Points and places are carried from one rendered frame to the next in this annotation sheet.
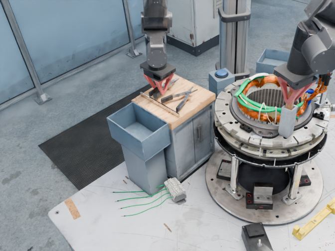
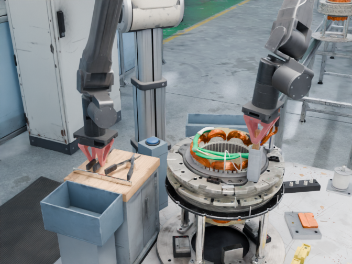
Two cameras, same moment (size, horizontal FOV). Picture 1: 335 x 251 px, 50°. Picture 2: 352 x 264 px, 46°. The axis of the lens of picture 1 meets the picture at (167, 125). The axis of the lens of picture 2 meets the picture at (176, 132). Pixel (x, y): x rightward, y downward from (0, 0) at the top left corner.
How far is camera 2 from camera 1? 0.30 m
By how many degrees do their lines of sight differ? 27
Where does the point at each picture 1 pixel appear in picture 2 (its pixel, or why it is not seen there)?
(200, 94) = (143, 161)
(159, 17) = (101, 74)
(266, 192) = (237, 255)
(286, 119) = (255, 161)
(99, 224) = not seen: outside the picture
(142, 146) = (99, 224)
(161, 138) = (116, 214)
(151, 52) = (100, 110)
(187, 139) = (137, 215)
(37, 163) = not seen: outside the picture
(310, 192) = (274, 248)
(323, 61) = (298, 85)
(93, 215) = not seen: outside the picture
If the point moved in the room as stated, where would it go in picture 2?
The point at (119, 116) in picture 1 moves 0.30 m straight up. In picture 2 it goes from (53, 200) to (35, 88)
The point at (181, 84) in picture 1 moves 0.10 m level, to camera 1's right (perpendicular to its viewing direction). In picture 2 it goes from (117, 155) to (148, 147)
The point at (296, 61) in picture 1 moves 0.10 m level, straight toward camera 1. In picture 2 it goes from (264, 95) to (277, 113)
